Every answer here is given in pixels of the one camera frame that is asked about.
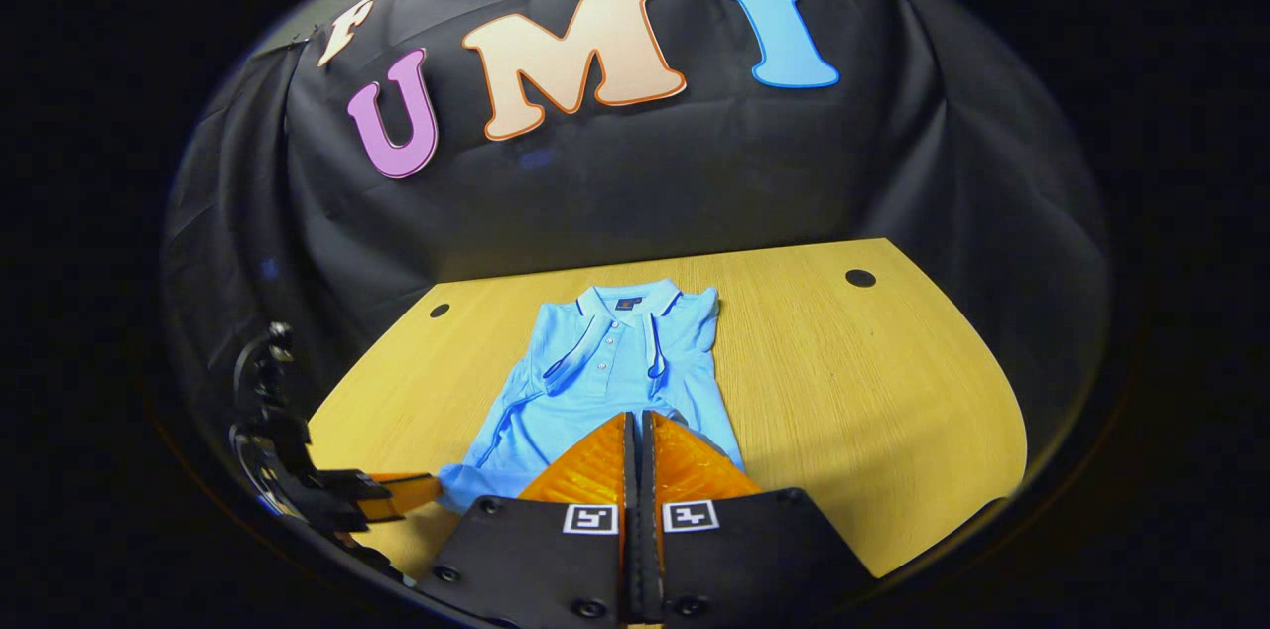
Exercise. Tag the black backdrop cloth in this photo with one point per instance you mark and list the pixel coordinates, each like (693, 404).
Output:
(645, 173)

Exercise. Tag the light blue T-shirt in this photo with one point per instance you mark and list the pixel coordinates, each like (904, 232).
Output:
(595, 381)

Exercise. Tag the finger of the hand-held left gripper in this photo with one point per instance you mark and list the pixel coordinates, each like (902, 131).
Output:
(407, 495)

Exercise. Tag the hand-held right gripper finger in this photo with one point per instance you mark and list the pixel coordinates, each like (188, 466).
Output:
(628, 470)
(647, 470)

